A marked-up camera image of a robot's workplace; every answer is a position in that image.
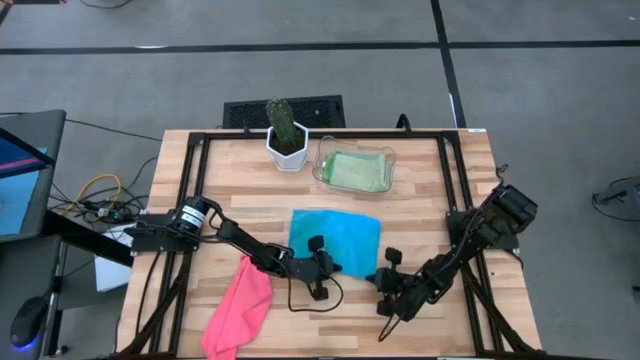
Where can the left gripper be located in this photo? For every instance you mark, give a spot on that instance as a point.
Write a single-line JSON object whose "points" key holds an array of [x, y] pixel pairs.
{"points": [[310, 270]]}

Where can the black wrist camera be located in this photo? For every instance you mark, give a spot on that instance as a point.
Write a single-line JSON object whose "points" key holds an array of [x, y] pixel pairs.
{"points": [[316, 243], [393, 255]]}

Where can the teal blue microfiber towel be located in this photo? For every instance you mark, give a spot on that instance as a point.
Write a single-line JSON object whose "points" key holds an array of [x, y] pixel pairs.
{"points": [[345, 235]]}

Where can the black keyboard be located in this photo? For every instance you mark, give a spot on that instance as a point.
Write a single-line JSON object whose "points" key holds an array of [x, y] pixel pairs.
{"points": [[245, 112]]}

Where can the black computer mouse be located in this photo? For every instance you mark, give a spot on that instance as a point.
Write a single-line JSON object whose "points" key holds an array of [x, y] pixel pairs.
{"points": [[27, 320]]}

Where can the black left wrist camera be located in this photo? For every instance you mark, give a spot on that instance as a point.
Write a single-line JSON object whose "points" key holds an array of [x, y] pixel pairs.
{"points": [[316, 243]]}

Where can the white hexagonal plant pot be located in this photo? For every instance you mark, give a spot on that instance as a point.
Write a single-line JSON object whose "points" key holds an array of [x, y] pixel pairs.
{"points": [[289, 161]]}

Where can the computer monitor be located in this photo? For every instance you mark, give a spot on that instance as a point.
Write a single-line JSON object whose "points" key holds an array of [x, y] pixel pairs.
{"points": [[20, 200]]}

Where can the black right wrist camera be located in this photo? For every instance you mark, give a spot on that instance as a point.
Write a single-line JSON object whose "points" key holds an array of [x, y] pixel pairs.
{"points": [[393, 255]]}

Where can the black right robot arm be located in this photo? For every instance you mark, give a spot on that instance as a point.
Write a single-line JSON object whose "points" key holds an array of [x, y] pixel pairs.
{"points": [[475, 235]]}

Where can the dark grey desk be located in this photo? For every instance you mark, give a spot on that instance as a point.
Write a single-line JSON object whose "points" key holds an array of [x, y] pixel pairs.
{"points": [[25, 270]]}

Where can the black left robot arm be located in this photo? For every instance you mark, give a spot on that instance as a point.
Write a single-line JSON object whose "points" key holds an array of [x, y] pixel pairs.
{"points": [[240, 240]]}

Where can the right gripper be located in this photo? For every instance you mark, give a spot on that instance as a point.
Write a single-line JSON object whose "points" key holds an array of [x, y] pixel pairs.
{"points": [[400, 292]]}

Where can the green cactus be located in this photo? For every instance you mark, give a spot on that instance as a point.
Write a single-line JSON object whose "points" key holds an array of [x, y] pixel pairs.
{"points": [[281, 120]]}

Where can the pink microfiber towel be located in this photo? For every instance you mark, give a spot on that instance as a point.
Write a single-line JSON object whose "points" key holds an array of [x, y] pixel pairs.
{"points": [[240, 310]]}

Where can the white paper sheet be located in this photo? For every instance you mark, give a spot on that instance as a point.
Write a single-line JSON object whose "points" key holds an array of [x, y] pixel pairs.
{"points": [[112, 272]]}

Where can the pale green microfiber towel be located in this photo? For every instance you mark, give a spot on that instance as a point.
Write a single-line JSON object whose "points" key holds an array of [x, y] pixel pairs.
{"points": [[357, 172]]}

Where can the clear plastic bin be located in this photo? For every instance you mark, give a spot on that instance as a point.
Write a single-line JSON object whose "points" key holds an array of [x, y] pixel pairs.
{"points": [[320, 150]]}

